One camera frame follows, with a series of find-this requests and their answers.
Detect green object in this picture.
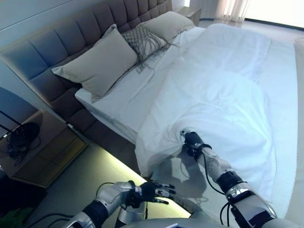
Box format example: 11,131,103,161
0,206,34,228

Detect small wooden nightstand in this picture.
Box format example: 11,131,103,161
177,7,202,27

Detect sheer beige curtain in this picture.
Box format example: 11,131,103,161
215,0,251,23

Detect black tangled cable bundle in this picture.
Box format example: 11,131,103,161
4,133,41,167

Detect glowing under-bed light strip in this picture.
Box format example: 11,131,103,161
94,144,190,218

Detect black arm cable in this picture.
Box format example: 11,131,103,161
30,181,114,228
199,147,240,228

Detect white duvet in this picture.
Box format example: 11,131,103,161
134,23,297,209

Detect white fitted mattress sheet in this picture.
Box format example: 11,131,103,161
75,26,207,145

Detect grey fringed macrame cushion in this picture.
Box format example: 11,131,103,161
121,25,180,74

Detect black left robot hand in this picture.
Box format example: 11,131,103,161
140,180,176,205

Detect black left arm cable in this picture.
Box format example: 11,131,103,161
30,181,114,228

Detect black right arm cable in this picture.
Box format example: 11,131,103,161
199,147,240,228

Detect large beige pillow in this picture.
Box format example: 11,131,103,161
51,23,138,103
140,10,194,43

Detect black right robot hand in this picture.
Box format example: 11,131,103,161
180,129,205,151

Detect wooden nightstand with lamp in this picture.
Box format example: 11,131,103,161
0,109,88,188

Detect brown upholstered bed frame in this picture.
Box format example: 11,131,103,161
48,87,152,176

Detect grey tufted headboard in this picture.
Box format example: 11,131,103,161
0,0,173,105

